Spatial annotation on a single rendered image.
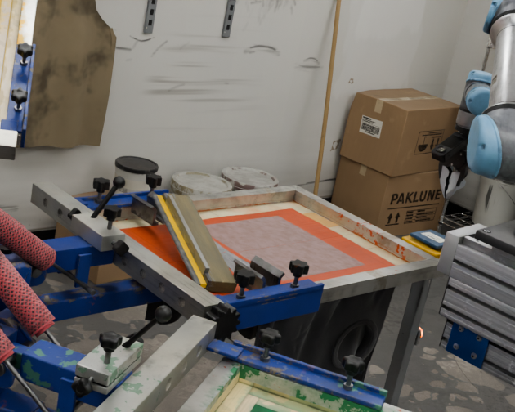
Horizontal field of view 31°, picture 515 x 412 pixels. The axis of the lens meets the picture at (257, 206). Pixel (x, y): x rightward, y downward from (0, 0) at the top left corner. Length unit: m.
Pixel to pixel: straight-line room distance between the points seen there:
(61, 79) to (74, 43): 0.17
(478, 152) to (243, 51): 3.12
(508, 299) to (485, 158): 0.30
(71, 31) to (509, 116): 2.62
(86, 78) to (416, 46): 2.39
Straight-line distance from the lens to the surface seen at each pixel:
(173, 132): 4.69
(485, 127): 1.82
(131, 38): 4.39
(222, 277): 2.05
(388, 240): 2.52
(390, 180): 5.39
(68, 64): 4.17
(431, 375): 4.08
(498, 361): 2.03
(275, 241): 2.41
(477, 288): 1.96
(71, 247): 1.95
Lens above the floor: 1.81
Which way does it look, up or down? 19 degrees down
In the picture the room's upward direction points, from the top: 12 degrees clockwise
